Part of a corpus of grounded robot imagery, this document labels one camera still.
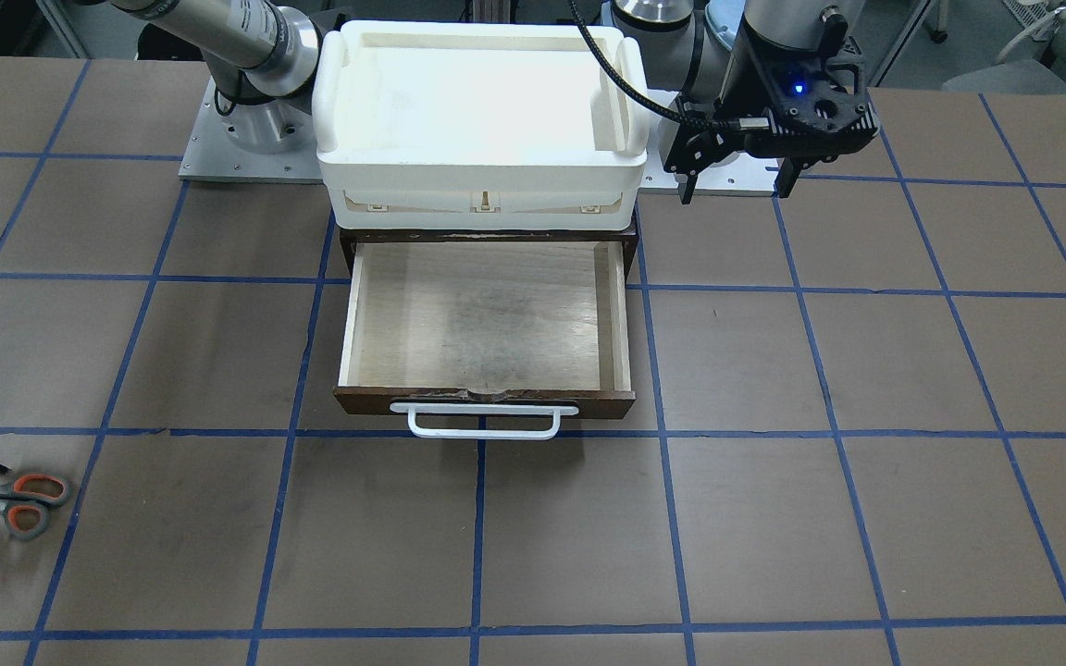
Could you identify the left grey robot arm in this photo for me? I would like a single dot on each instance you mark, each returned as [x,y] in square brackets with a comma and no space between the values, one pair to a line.
[686,45]

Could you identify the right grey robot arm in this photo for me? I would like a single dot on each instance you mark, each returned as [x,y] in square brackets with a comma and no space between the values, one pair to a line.
[264,61]

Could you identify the white plastic tray box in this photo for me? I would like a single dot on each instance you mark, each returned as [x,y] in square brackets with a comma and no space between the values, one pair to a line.
[480,126]

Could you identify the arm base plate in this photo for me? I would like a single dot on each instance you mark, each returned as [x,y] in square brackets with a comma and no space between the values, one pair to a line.
[271,143]
[739,174]

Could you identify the grey orange scissors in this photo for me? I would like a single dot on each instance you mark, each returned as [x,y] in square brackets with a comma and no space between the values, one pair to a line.
[26,502]

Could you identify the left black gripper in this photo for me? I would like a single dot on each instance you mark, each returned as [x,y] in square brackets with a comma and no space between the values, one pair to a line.
[748,92]

